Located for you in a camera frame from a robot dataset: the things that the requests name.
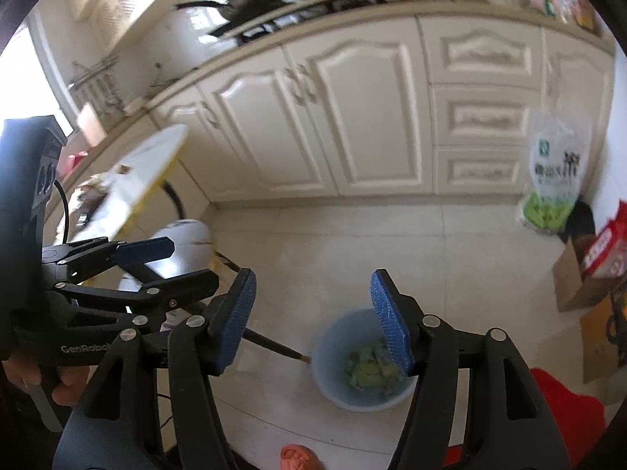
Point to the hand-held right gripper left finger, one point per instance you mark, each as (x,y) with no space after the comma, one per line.
(237,323)

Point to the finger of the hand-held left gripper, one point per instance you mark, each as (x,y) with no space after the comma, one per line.
(171,293)
(147,249)

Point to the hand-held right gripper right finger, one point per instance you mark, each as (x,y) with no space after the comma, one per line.
(392,325)

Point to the yellow green snack wrapper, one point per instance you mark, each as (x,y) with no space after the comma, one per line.
(365,376)

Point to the dark brown wrapper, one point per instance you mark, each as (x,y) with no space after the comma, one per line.
(93,203)

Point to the light blue trash bin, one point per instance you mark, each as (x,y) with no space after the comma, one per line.
(343,391)

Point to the brown food scrap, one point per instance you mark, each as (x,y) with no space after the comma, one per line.
(122,170)

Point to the person's left hand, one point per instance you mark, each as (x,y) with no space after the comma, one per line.
(24,377)

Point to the round white marble stool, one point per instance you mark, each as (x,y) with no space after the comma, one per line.
(181,240)

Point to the red plastic basket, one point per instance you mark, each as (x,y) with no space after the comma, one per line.
(74,160)

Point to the round white marble table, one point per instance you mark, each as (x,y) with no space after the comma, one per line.
(147,166)

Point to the wooden cutting board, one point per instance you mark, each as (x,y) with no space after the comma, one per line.
(90,125)

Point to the sliding window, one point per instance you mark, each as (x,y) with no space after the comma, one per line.
(24,83)

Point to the metal utensil rack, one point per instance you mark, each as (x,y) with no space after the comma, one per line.
(93,76)

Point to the orange slipper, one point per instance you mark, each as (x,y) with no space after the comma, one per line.
(299,458)

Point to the brown cardboard box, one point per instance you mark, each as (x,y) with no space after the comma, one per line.
(573,279)

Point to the person's red trousers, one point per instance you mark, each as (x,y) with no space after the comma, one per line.
(563,411)

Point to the cream lower kitchen cabinets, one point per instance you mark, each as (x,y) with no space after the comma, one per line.
(372,122)

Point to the flat cardboard sheet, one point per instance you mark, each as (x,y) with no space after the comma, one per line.
(595,347)

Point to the white green plastic bag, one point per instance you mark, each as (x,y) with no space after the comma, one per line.
(553,166)

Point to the cream lattice door cabinet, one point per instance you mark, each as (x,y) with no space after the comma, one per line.
(122,0)

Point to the red packaging bag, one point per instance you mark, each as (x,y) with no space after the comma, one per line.
(607,249)

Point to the black induction cooker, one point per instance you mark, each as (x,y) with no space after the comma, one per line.
(223,29)

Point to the black gas stove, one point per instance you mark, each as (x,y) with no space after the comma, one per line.
(343,2)

